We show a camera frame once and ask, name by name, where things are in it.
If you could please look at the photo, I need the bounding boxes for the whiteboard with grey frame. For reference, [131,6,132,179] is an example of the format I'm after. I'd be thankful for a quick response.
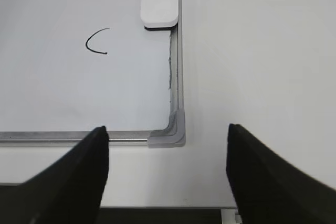
[1,0,185,148]

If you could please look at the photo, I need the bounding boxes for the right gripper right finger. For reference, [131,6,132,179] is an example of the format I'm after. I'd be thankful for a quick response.
[226,124,335,223]

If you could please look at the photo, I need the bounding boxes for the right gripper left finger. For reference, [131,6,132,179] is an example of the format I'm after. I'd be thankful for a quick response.
[1,126,109,223]

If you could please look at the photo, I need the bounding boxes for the white whiteboard eraser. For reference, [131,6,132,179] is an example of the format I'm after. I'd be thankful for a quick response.
[140,0,179,30]

